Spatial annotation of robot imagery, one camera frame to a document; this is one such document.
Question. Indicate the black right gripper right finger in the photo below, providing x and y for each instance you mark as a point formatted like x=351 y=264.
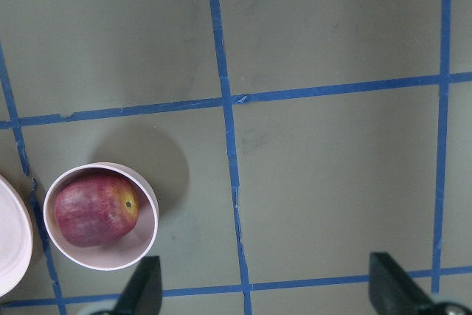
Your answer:
x=392 y=291

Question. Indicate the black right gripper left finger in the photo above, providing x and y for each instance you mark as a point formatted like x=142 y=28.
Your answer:
x=143 y=292

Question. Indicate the pink bowl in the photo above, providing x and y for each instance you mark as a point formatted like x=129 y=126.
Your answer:
x=117 y=254

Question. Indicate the red apple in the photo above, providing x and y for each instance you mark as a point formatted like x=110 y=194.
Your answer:
x=96 y=209

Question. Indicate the pink plate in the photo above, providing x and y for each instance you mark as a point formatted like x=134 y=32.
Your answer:
x=16 y=238

